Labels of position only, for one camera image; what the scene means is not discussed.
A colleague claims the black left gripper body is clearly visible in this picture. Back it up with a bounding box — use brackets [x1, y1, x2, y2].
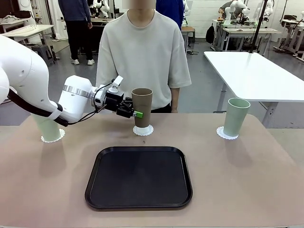
[104, 90, 133, 119]

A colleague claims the brown tall cup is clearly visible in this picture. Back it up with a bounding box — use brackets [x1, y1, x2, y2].
[131, 87, 153, 129]

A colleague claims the white scalloped paper coaster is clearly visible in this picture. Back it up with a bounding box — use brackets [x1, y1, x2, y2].
[133, 125, 154, 137]
[216, 126, 239, 141]
[40, 128, 66, 143]

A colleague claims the pale yellow-green tall cup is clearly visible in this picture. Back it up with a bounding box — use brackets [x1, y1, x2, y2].
[33, 114, 61, 141]

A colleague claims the mint green tall cup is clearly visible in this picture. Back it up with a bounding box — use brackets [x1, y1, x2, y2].
[224, 97, 251, 138]

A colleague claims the person's left forearm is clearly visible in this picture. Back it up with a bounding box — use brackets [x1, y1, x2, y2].
[170, 86, 179, 114]

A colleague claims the person in beige shirt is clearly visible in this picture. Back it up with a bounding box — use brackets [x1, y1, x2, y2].
[95, 0, 192, 114]

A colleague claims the black plastic tray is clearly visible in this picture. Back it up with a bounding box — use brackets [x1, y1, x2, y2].
[85, 146, 193, 211]

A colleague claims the grey plastic stool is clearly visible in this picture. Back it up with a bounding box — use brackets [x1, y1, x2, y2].
[31, 44, 57, 66]

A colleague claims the person in navy clothes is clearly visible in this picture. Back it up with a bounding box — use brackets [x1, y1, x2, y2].
[57, 0, 95, 66]

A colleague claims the person in blue jacket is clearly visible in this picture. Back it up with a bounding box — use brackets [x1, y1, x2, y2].
[155, 0, 185, 30]

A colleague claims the black backpack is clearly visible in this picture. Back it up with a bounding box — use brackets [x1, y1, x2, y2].
[205, 23, 216, 45]

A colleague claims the white desk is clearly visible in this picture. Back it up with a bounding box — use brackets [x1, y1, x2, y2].
[0, 24, 56, 46]

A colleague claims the beige background work table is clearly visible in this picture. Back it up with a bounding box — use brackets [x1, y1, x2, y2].
[220, 27, 282, 52]

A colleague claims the black pole stand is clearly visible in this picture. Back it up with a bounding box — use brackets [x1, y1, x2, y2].
[248, 0, 268, 54]

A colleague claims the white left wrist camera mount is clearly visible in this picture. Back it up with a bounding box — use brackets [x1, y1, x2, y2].
[108, 75, 124, 93]

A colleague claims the thin black camera cable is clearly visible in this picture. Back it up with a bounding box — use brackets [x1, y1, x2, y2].
[67, 83, 112, 124]

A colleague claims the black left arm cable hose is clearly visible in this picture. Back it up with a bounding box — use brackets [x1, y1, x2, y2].
[7, 86, 72, 126]

